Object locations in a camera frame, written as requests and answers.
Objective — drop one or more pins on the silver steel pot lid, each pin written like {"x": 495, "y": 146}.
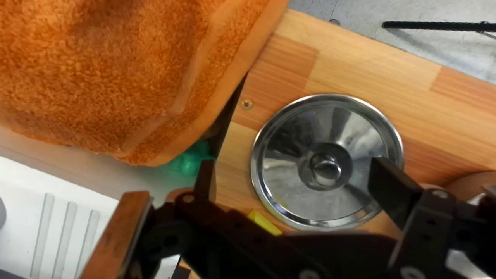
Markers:
{"x": 326, "y": 163}

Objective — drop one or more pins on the small yellow cube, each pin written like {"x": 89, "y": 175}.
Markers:
{"x": 264, "y": 223}

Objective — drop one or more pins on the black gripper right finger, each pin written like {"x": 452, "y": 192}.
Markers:
{"x": 393, "y": 187}

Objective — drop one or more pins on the white ribbed panel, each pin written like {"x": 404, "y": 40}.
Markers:
{"x": 47, "y": 226}

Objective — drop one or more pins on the small green soft object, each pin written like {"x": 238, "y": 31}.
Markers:
{"x": 188, "y": 161}

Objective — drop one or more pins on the thin black rod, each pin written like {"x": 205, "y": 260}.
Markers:
{"x": 439, "y": 25}

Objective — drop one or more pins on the wooden cutting board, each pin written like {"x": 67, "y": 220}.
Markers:
{"x": 362, "y": 67}

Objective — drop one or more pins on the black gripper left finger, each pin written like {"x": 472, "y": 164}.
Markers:
{"x": 120, "y": 234}

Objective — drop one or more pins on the orange towel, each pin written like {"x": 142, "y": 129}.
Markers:
{"x": 118, "y": 71}

